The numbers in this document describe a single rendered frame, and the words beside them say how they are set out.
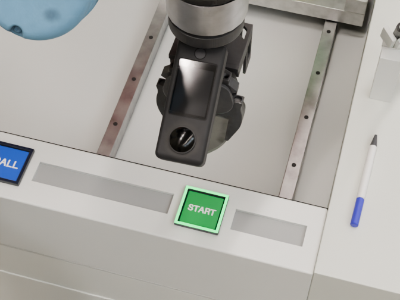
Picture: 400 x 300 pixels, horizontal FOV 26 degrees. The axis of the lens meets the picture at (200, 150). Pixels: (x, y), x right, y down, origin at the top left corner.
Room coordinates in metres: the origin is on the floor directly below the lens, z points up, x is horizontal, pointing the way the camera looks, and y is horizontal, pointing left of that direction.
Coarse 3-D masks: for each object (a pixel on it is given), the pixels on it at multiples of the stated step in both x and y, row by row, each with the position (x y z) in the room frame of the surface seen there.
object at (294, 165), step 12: (324, 24) 0.95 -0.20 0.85; (336, 24) 0.95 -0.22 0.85; (324, 36) 0.92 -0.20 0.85; (324, 48) 0.90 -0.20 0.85; (324, 60) 0.87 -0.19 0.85; (312, 72) 0.85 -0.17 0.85; (324, 72) 0.85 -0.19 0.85; (312, 84) 0.83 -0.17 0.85; (312, 96) 0.80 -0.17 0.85; (312, 108) 0.78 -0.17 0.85; (300, 120) 0.76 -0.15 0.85; (312, 120) 0.76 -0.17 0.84; (300, 132) 0.74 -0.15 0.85; (300, 144) 0.71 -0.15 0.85; (300, 156) 0.69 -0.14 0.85; (288, 168) 0.67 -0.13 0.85; (300, 168) 0.67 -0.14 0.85; (288, 180) 0.65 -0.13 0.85; (288, 192) 0.63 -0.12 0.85
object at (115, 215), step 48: (48, 144) 0.64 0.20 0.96; (0, 192) 0.57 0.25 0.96; (48, 192) 0.57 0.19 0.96; (96, 192) 0.57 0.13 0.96; (144, 192) 0.57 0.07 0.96; (240, 192) 0.57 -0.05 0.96; (0, 240) 0.57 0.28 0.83; (48, 240) 0.55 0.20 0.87; (96, 240) 0.53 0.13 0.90; (144, 240) 0.51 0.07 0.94; (192, 240) 0.50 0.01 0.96; (240, 240) 0.50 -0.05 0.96; (288, 240) 0.50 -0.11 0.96; (192, 288) 0.49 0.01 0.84; (240, 288) 0.47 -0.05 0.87; (288, 288) 0.46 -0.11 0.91
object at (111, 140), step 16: (160, 0) 1.00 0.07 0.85; (160, 16) 0.97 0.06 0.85; (160, 32) 0.93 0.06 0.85; (144, 48) 0.90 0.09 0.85; (144, 64) 0.86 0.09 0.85; (128, 80) 0.83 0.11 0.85; (144, 80) 0.85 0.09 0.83; (128, 96) 0.80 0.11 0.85; (128, 112) 0.78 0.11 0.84; (112, 128) 0.74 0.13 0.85; (112, 144) 0.71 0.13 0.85
